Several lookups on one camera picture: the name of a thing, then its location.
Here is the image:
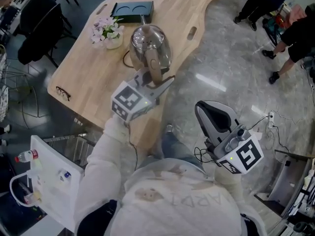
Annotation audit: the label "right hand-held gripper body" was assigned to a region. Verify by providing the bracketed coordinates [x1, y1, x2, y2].
[206, 124, 265, 176]

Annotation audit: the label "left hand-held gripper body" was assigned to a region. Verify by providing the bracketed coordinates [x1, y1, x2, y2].
[111, 78, 161, 122]

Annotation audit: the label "stainless steel electric kettle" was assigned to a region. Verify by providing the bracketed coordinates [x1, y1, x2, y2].
[129, 13, 173, 86]

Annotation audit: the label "person's right forearm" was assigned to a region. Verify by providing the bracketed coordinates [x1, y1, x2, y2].
[213, 165, 248, 207]

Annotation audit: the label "person's left forearm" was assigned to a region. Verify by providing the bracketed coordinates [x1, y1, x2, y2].
[73, 114, 131, 232]

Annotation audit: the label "person's jeans leg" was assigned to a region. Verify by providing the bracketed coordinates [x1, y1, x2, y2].
[147, 123, 206, 175]

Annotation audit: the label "white power strip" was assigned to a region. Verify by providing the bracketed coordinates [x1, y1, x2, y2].
[266, 110, 276, 130]

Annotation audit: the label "grey computer case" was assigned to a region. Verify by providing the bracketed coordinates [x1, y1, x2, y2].
[254, 149, 315, 207]

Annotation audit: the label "pink flowers in white pot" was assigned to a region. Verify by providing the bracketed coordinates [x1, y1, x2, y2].
[91, 15, 125, 50]

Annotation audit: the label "black-framed eyeglasses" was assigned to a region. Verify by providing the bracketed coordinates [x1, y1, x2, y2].
[55, 86, 72, 102]

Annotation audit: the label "black tray with round recesses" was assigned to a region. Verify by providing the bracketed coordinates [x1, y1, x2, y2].
[109, 0, 155, 25]

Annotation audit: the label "metal rack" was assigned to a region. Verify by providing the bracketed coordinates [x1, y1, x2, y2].
[42, 131, 96, 167]

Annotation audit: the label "person's white sweater torso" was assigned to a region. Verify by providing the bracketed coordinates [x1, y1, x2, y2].
[108, 156, 269, 236]

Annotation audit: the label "white plastic cart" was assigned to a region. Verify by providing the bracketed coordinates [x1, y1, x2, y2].
[9, 134, 86, 234]

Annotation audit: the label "black office chair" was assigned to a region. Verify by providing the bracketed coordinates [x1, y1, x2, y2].
[17, 0, 77, 66]

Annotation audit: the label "clear water bottle red label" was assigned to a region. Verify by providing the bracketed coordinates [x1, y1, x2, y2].
[14, 149, 40, 164]

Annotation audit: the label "pink cloth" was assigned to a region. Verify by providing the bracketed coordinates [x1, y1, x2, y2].
[287, 3, 308, 27]

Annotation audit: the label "black kettle power cable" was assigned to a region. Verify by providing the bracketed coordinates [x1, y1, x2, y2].
[122, 50, 135, 69]

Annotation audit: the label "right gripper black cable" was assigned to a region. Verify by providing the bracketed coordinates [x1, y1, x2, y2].
[193, 145, 218, 167]

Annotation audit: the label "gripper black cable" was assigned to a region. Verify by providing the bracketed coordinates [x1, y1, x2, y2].
[126, 123, 139, 172]
[193, 145, 218, 167]

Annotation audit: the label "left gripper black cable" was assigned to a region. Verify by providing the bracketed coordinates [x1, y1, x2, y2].
[126, 123, 139, 172]

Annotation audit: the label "wire frame basket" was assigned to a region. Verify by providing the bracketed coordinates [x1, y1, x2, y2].
[0, 62, 48, 125]

